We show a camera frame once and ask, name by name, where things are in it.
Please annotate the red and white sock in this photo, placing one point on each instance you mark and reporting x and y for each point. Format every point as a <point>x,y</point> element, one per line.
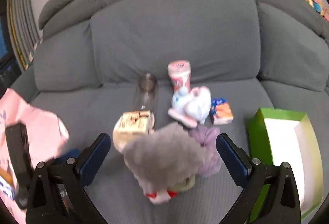
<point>159,197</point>

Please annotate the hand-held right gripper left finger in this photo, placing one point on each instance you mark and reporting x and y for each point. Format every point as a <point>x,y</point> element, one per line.
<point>95,159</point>

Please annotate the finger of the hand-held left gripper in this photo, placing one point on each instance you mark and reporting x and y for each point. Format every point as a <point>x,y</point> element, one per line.
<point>69,154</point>

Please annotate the green cardboard box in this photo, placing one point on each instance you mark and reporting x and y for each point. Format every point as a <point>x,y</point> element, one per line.
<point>282,141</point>

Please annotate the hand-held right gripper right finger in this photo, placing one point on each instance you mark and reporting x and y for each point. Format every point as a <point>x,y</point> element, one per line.
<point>232,159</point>

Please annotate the grey sofa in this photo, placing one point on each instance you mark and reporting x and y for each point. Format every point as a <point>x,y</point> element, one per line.
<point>167,33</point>

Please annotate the grey-green fluffy cloth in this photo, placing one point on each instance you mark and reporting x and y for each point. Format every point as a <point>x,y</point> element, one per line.
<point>162,154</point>

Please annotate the small blue and orange box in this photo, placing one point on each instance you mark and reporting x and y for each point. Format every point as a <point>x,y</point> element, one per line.
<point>222,113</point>

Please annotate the pink candy jar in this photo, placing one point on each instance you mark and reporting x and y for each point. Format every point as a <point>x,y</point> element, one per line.
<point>180,74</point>

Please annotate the beige printed packet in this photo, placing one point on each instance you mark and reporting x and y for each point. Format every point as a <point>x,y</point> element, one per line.
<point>133,121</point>

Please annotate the grey striped cloth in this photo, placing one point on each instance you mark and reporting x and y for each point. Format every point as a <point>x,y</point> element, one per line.
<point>20,21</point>

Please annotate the white and blue plush toy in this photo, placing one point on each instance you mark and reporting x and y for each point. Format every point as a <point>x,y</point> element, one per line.
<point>198,108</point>

